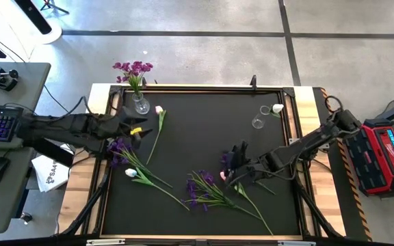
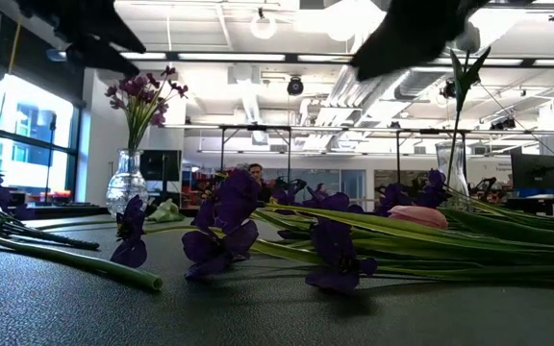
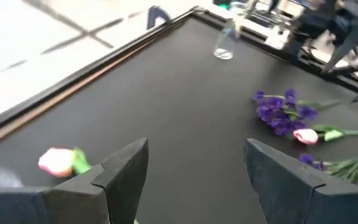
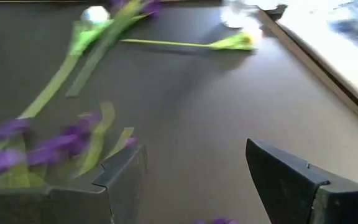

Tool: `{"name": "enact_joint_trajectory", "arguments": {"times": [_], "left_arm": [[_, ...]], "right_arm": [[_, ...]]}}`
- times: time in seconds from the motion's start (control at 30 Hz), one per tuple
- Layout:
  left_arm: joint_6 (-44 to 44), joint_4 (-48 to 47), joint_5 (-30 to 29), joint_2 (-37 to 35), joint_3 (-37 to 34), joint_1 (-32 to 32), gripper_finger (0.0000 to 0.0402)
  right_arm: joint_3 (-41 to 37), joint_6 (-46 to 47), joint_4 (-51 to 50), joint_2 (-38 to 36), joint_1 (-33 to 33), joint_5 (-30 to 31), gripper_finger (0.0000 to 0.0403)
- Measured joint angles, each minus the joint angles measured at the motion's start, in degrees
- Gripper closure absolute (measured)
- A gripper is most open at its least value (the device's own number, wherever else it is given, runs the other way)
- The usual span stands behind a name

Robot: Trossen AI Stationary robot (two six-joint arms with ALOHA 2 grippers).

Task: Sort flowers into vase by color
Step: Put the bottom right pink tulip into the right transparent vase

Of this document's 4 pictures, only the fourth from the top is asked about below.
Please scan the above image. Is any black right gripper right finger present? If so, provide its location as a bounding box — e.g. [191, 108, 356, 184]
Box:
[246, 138, 358, 224]

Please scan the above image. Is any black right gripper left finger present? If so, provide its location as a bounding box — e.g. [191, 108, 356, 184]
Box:
[0, 144, 149, 224]

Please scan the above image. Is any purple artificial flower bunch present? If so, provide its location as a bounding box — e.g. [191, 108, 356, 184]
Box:
[65, 0, 163, 98]
[193, 217, 241, 224]
[0, 101, 139, 190]

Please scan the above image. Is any pale pink artificial tulip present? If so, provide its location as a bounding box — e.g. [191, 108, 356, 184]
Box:
[119, 30, 257, 52]

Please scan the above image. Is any white artificial tulip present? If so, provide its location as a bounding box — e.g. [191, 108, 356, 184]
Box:
[19, 5, 114, 119]

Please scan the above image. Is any round clear glass vase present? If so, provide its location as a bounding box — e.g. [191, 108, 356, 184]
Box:
[221, 0, 264, 30]

